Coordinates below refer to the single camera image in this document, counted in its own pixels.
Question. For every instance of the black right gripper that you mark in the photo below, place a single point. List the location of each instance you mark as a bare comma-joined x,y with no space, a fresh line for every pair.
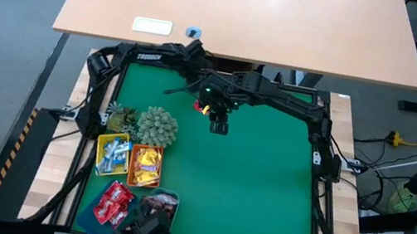
223,92

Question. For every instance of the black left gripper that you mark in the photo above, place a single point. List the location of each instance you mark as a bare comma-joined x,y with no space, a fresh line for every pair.
196,62

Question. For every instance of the red Skittles bag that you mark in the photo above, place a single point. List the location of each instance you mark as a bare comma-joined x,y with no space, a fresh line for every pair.
106,208
119,217
118,194
198,106

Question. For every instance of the white PayDay candy bar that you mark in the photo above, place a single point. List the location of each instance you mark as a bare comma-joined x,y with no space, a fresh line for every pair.
168,199

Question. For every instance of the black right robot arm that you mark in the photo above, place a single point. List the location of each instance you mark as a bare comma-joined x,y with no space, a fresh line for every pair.
298,104

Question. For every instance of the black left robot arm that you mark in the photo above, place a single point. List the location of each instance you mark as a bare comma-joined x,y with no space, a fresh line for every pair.
146,57

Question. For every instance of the white desk cover plate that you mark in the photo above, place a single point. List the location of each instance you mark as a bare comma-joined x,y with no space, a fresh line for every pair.
152,26

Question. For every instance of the pale green potted succulent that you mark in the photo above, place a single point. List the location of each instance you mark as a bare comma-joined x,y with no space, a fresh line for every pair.
157,126

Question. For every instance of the green table mat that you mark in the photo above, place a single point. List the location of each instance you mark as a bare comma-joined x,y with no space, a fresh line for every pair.
243,189

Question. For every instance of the dark green spiky plant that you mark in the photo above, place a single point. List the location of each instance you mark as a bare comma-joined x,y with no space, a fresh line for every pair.
122,118

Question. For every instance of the teal plastic tray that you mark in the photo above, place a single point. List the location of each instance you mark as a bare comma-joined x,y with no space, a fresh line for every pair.
174,212

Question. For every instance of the orange plastic basket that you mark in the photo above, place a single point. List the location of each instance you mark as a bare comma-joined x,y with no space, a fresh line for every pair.
141,187

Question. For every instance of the yellow plastic basket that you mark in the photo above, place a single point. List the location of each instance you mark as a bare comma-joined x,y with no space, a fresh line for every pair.
99,154

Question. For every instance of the white power adapter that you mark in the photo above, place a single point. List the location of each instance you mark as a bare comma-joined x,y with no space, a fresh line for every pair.
352,165

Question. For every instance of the dark blue plastic tray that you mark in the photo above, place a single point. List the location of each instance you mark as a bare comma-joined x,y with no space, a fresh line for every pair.
90,224

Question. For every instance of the black hazard striped ramp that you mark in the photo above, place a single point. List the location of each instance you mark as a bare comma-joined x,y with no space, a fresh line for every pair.
8,161

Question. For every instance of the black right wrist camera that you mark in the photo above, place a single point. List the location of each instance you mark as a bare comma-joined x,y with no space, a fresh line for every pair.
208,103

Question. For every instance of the black frame clamp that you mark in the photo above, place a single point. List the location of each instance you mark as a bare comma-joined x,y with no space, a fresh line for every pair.
279,78

